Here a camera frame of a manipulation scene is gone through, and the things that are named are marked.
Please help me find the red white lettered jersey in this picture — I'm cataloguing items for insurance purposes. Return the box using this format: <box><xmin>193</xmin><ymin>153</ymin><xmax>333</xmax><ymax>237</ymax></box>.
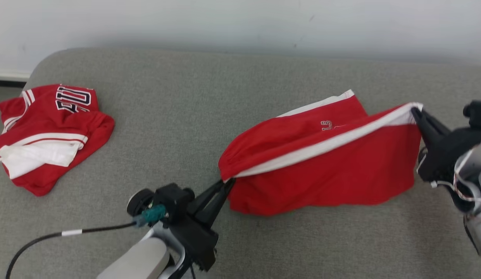
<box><xmin>0</xmin><ymin>84</ymin><xmax>116</xmax><ymax>197</ymax></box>

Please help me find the white wall baseboard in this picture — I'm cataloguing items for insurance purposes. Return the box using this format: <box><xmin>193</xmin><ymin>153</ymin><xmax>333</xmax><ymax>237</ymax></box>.
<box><xmin>0</xmin><ymin>69</ymin><xmax>32</xmax><ymax>82</ymax></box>

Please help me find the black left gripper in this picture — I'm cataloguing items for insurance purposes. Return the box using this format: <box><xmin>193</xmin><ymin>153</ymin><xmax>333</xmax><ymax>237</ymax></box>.
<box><xmin>166</xmin><ymin>178</ymin><xmax>236</xmax><ymax>272</ymax></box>

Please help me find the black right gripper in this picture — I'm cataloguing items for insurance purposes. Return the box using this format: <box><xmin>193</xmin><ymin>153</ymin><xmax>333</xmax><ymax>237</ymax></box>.
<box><xmin>411</xmin><ymin>107</ymin><xmax>481</xmax><ymax>183</ymax></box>

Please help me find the left black cable teal plug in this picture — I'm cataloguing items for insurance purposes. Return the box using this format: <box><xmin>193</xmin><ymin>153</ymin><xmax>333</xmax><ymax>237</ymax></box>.
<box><xmin>6</xmin><ymin>205</ymin><xmax>166</xmax><ymax>279</ymax></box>

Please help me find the red shorts white stripe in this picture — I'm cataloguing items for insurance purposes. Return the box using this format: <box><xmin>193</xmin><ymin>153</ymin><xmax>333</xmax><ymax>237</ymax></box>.
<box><xmin>218</xmin><ymin>90</ymin><xmax>424</xmax><ymax>217</ymax></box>

